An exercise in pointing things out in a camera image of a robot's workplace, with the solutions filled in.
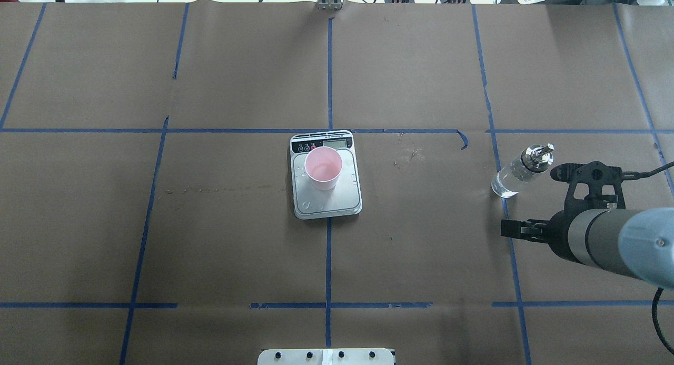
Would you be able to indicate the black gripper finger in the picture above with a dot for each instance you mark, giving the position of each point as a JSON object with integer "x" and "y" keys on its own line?
{"x": 529, "y": 230}

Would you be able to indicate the glass sauce bottle metal pourer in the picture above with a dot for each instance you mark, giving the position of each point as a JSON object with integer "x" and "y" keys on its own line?
{"x": 523, "y": 170}

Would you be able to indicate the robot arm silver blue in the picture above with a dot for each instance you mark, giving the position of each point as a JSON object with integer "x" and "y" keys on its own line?
{"x": 636, "y": 244}

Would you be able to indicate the digital kitchen scale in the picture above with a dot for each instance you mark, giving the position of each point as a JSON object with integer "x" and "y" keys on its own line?
{"x": 309, "y": 202}

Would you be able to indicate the arm camera cable black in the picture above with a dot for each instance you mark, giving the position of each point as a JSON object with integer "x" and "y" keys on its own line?
{"x": 629, "y": 176}

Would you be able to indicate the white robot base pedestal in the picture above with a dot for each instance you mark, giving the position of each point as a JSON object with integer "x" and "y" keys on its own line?
{"x": 328, "y": 356}

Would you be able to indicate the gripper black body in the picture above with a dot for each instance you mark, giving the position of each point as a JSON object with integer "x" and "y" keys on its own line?
{"x": 558, "y": 234}

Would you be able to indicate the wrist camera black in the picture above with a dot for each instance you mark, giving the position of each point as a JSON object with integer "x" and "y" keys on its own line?
{"x": 604, "y": 185}

